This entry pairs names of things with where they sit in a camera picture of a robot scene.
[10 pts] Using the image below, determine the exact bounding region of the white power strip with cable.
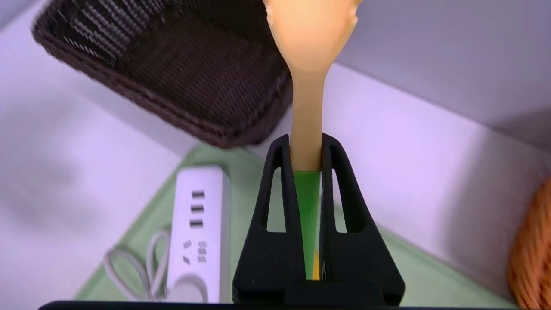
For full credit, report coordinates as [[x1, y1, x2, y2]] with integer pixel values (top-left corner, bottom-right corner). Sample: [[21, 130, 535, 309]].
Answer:
[[103, 166, 232, 304]]

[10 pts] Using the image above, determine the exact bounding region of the orange wicker basket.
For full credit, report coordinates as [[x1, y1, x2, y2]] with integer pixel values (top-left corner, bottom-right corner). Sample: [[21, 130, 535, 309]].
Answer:
[[507, 178, 551, 310]]

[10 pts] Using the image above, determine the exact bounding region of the light green plastic tray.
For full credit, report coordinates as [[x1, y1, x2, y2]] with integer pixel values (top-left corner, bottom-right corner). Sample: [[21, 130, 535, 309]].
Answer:
[[73, 142, 517, 309]]

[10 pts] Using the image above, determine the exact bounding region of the pasta spoon with green handle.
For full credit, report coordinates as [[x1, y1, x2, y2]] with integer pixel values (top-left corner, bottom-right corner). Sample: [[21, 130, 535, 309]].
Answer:
[[263, 0, 365, 281]]

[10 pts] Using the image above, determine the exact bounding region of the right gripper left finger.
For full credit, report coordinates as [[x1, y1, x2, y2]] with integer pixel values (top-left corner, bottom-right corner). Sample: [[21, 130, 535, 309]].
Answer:
[[232, 133, 307, 304]]

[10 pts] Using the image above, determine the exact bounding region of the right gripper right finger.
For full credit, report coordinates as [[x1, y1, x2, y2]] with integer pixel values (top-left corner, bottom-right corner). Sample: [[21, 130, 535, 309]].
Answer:
[[319, 133, 406, 304]]

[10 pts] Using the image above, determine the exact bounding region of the dark brown wicker basket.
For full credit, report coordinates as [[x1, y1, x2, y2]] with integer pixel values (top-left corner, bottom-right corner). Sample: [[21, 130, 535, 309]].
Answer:
[[31, 0, 294, 149]]

